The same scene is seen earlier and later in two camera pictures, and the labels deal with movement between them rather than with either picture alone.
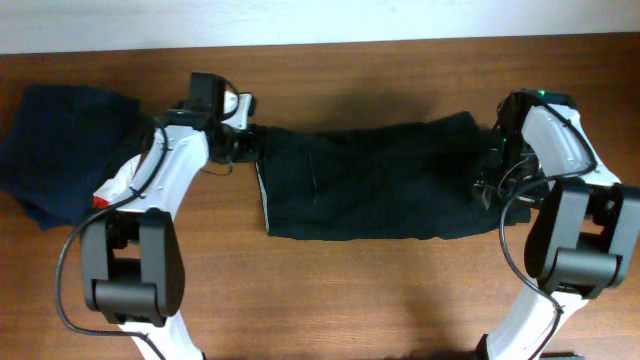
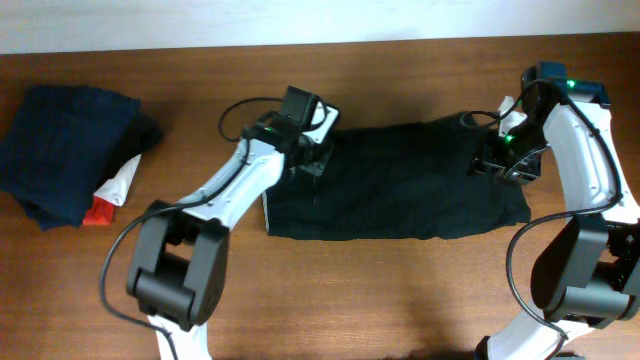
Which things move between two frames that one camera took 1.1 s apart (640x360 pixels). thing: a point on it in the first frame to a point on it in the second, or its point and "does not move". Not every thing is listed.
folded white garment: [116, 187] does not move
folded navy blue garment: [61, 145] does not move
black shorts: [414, 179] does not move
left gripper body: [234, 145] to [313, 154]
